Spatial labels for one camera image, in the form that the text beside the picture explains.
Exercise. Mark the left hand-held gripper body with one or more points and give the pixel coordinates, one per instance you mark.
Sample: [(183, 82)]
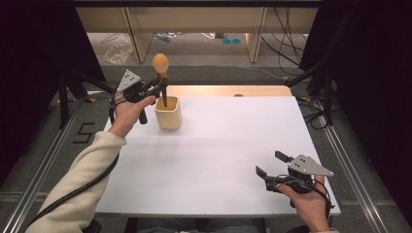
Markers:
[(132, 89)]

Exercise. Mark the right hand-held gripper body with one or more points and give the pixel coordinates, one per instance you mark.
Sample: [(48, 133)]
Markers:
[(307, 168)]

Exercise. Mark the beige square cup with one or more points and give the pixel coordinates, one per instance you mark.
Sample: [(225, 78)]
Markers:
[(168, 116)]

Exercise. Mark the person's left hand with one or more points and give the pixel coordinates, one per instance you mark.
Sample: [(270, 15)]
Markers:
[(128, 116)]

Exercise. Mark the person's right hand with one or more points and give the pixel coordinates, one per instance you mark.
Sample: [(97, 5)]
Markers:
[(307, 207)]

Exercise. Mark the clear plastic bag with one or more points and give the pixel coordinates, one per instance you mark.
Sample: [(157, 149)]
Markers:
[(118, 51)]

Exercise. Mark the black metal stand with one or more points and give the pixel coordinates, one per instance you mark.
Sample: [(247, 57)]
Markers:
[(64, 103), (327, 97)]

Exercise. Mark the light wooden desk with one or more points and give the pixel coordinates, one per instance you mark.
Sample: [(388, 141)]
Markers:
[(194, 19)]

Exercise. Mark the blue discs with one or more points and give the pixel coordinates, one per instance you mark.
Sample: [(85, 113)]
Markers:
[(231, 41)]

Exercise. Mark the black curtain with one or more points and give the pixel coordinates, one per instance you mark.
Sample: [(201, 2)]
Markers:
[(375, 81), (32, 64)]

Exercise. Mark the aluminium floor rail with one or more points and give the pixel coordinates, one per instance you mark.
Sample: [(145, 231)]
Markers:
[(39, 181), (351, 178)]

